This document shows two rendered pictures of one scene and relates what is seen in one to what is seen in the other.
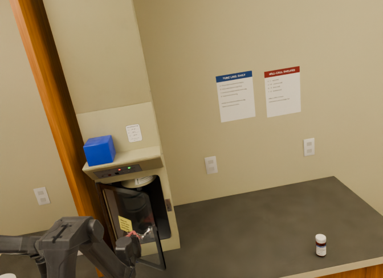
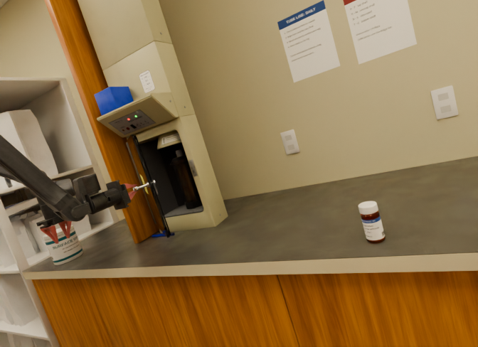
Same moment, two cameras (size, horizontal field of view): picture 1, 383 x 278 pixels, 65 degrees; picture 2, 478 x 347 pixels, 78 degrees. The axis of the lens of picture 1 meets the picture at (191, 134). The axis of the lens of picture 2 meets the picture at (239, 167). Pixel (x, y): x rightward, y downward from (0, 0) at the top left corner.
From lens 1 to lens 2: 1.00 m
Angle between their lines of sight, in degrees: 34
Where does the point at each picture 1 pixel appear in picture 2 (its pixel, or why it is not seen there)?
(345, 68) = not seen: outside the picture
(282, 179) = (402, 161)
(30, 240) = not seen: hidden behind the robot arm
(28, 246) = not seen: hidden behind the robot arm
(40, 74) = (59, 28)
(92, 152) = (100, 99)
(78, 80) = (97, 34)
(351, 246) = (448, 233)
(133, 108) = (141, 52)
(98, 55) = (106, 3)
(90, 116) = (112, 70)
